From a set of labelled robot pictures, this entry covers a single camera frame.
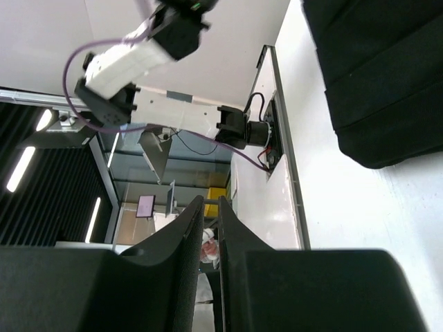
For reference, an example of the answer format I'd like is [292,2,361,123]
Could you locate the front aluminium rail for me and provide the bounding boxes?
[257,45,311,250]

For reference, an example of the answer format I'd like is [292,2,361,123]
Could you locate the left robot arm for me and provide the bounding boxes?
[75,1,272,151]

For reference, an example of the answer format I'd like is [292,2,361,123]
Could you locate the black skirt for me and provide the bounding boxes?
[302,1,442,169]

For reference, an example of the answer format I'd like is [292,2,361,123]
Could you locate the ceiling light strip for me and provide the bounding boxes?
[85,197,101,243]
[6,147,36,193]
[35,109,53,131]

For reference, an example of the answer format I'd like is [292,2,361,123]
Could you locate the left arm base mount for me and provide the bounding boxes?
[244,92,284,176]

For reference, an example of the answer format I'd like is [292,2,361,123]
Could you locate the pink computer monitor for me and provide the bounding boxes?
[136,195,156,219]

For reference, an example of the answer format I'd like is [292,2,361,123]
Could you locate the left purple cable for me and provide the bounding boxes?
[62,0,273,172]

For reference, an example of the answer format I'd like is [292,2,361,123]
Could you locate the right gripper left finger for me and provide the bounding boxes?
[1,196,204,331]

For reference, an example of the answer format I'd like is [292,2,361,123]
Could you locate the yellow bin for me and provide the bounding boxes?
[204,187,229,217]

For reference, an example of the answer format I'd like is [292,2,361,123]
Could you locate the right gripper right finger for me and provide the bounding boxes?
[218,198,426,331]

